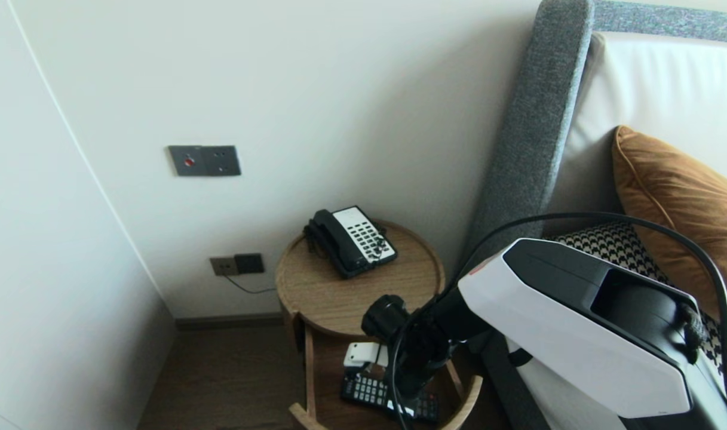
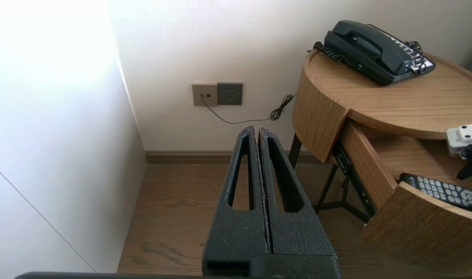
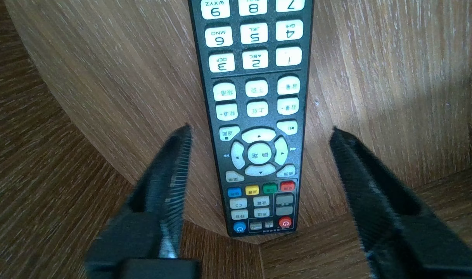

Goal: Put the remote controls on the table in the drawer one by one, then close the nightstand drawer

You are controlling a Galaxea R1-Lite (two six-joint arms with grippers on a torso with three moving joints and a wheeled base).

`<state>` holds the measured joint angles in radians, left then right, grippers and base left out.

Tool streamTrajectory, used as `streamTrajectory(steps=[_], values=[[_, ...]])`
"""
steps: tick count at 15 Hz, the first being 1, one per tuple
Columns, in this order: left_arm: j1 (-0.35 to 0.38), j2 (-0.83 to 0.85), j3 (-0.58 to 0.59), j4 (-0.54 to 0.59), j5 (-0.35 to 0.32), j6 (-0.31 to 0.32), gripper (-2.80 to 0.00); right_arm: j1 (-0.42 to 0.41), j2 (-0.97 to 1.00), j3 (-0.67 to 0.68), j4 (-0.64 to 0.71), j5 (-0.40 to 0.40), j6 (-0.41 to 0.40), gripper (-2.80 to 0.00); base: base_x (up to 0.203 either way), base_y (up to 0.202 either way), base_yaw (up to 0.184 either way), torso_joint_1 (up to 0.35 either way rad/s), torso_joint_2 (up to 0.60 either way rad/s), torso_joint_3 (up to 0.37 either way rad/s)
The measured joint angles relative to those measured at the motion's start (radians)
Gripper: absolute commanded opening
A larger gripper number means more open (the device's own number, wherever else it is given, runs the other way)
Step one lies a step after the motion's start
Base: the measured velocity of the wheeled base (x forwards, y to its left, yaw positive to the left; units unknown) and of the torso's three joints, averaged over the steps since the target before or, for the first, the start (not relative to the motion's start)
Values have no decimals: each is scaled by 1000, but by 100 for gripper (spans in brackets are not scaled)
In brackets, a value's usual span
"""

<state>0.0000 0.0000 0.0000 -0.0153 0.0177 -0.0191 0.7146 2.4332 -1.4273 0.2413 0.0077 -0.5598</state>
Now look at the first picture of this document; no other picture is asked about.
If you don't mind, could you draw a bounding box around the black remote control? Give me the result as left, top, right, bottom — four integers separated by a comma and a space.
341, 373, 440, 423

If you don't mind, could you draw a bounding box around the white bed sheet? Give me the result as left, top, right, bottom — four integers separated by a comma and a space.
516, 352, 573, 430

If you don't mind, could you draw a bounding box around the black and white telephone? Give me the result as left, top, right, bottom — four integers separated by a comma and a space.
306, 205, 398, 279

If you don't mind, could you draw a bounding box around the black telephone handset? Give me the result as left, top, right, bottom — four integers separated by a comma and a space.
311, 209, 370, 272

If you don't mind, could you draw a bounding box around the brown skirting board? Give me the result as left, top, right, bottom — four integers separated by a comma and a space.
175, 314, 284, 332

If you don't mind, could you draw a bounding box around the dark grey power socket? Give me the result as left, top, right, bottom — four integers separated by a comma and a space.
234, 253, 265, 275

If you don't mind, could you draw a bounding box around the black white houndstooth pillow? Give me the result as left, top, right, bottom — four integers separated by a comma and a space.
545, 222, 727, 407

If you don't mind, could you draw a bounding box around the brown velvet pillow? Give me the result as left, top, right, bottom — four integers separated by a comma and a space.
612, 125, 727, 332

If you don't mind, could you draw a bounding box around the white padded headboard cushion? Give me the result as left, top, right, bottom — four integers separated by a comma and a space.
545, 33, 727, 237

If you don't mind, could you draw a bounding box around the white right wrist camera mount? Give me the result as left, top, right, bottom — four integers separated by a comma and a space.
343, 342, 389, 374

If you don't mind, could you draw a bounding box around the thin black wall cable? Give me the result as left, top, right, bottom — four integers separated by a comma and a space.
222, 272, 278, 296

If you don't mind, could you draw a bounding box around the wall power outlet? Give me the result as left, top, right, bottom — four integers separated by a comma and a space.
210, 256, 240, 277

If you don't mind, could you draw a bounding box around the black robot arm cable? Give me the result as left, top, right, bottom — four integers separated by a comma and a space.
390, 211, 727, 430

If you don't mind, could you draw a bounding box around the grey wall outlet plate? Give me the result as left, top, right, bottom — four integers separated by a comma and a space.
205, 146, 242, 176

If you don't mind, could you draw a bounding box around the grey switch plate red button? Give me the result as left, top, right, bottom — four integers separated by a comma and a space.
169, 146, 208, 177

